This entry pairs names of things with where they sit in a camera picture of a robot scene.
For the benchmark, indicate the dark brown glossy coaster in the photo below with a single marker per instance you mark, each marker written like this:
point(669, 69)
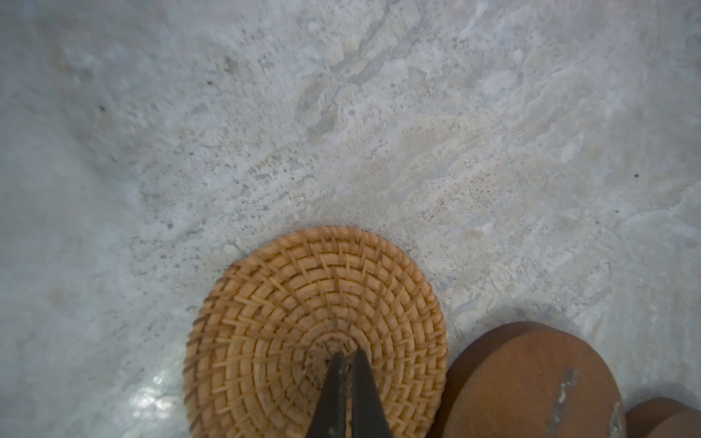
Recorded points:
point(663, 417)

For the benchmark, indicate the brown cork round coaster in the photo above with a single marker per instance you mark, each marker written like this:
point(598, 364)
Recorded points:
point(526, 379)

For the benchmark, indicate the woven rattan coaster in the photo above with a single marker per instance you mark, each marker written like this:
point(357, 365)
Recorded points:
point(258, 352)

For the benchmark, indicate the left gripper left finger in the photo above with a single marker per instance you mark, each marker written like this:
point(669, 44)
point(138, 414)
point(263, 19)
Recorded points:
point(329, 418)

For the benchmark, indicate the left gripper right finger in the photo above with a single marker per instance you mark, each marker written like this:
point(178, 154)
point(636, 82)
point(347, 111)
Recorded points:
point(368, 417)

